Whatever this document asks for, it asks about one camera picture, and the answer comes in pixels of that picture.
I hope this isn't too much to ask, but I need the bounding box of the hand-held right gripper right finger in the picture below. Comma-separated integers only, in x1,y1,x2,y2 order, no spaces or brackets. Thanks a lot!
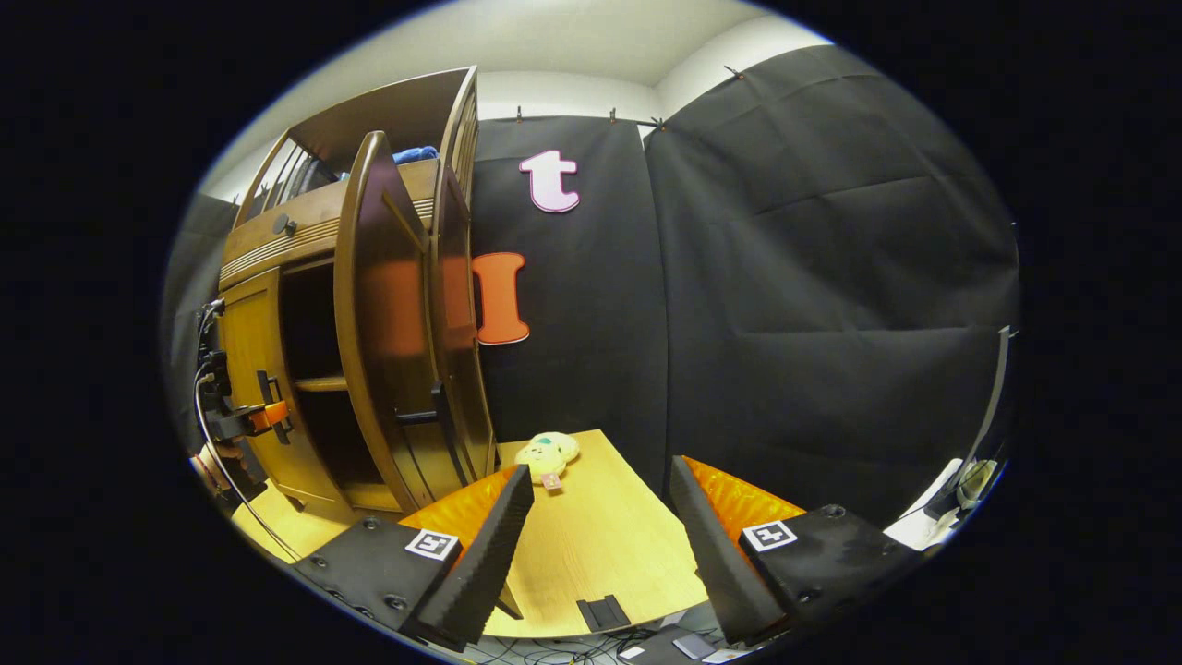
669,454,924,647

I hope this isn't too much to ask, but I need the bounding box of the grey upright panel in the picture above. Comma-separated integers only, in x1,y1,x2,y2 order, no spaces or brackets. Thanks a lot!
965,325,1014,481

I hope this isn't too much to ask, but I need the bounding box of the grey box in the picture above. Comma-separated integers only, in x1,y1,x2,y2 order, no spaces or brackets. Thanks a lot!
619,625,730,664

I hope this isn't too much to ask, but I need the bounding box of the black backdrop cloth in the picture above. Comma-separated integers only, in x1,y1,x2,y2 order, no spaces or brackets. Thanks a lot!
162,44,1021,527

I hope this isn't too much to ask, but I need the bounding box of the wooden double-door shoe cabinet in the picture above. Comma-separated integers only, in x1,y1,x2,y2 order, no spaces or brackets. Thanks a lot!
217,65,500,518

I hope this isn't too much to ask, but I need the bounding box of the yellow plush toy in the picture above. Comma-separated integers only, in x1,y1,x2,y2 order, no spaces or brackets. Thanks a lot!
515,431,583,492

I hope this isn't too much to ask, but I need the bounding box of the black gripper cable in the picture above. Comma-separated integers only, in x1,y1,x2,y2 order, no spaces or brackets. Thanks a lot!
192,297,306,564

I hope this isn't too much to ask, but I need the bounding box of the black table clamp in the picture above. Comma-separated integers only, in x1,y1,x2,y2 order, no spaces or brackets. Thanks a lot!
575,596,631,634

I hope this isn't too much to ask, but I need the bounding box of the white side table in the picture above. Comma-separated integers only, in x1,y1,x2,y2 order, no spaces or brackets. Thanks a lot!
882,457,966,553

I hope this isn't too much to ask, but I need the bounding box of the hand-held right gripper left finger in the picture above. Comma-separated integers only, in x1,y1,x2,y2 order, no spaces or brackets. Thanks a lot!
294,464,535,652

